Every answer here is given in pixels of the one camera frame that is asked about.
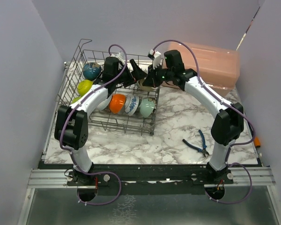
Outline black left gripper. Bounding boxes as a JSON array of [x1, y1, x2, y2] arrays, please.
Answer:
[[114, 59, 147, 88]]

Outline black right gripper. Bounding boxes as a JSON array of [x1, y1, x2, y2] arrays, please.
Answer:
[[142, 62, 174, 88]]

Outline beige patterned bowl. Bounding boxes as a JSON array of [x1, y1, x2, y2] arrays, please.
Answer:
[[136, 78, 156, 92]]

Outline celadon green bowl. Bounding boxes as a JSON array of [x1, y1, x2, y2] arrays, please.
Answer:
[[139, 97, 155, 118]]

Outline blue floral bowl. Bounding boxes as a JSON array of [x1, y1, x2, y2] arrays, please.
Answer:
[[125, 95, 140, 116]]

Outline white round bowl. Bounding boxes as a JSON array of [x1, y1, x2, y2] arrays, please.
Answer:
[[109, 94, 126, 114]]

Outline grey bowl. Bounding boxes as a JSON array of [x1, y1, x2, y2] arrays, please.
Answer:
[[97, 98, 111, 111]]

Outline dark brown bowl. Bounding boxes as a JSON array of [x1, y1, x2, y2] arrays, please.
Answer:
[[82, 62, 102, 81]]

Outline yellow-green bowl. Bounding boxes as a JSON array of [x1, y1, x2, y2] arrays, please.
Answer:
[[77, 80, 93, 96]]

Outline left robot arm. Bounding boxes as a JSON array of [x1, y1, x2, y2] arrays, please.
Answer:
[[54, 55, 147, 185]]

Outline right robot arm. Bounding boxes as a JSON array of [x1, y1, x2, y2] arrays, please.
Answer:
[[143, 50, 244, 183]]

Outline orange-tipped screwdriver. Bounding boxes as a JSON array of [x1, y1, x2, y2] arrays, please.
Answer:
[[253, 136, 261, 149]]

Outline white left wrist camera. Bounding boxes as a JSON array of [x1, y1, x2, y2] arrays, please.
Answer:
[[111, 51, 126, 69]]

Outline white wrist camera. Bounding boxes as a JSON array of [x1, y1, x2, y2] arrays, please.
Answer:
[[148, 49, 161, 69], [111, 51, 126, 69]]

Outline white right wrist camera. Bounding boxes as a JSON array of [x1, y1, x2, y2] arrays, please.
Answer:
[[148, 49, 161, 69]]

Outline grey wire dish rack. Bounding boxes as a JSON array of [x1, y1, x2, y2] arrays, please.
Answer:
[[54, 38, 160, 135]]

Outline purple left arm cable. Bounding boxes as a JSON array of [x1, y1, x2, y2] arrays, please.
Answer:
[[59, 44, 128, 206]]

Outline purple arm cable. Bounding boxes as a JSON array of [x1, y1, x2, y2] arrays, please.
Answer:
[[154, 39, 256, 204], [59, 44, 128, 206]]

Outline blue-handled pliers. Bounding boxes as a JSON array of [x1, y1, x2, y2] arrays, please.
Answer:
[[182, 129, 210, 157]]

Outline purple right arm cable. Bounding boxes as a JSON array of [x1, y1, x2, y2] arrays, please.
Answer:
[[154, 39, 256, 204]]

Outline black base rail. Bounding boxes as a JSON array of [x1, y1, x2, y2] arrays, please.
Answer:
[[29, 165, 233, 196]]

